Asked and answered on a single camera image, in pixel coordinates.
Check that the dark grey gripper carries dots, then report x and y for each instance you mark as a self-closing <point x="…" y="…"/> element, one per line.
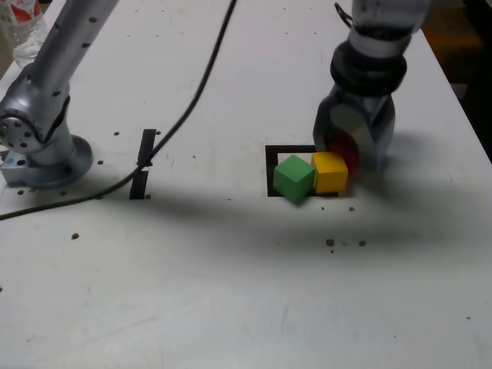
<point x="365" y="102"/>

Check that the red cube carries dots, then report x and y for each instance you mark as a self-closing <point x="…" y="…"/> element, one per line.
<point x="344" y="150"/>

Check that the yellow cube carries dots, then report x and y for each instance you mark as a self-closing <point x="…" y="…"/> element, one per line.
<point x="330" y="173"/>

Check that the green cube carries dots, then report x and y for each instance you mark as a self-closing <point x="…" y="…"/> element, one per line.
<point x="292" y="178"/>

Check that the black tape square outline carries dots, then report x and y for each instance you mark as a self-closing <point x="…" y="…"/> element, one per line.
<point x="271" y="161"/>

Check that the black tape strip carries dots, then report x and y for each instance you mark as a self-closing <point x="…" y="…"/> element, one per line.
<point x="148" y="144"/>

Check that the clear plastic water bottle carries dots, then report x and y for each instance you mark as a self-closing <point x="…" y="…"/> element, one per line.
<point x="27" y="42"/>

